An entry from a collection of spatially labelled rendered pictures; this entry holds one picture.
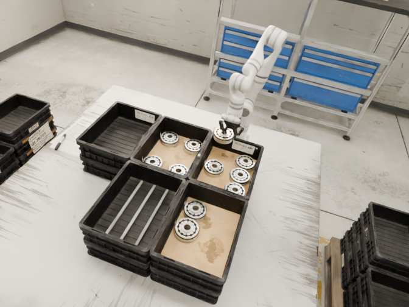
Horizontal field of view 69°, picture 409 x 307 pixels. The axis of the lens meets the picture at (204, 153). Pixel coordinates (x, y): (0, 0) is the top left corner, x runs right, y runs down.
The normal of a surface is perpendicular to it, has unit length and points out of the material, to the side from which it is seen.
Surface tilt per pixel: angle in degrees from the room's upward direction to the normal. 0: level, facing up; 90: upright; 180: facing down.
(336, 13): 90
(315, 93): 90
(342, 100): 90
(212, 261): 0
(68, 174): 0
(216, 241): 0
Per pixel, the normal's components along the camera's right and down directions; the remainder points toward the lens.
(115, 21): -0.30, 0.63
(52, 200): 0.12, -0.72
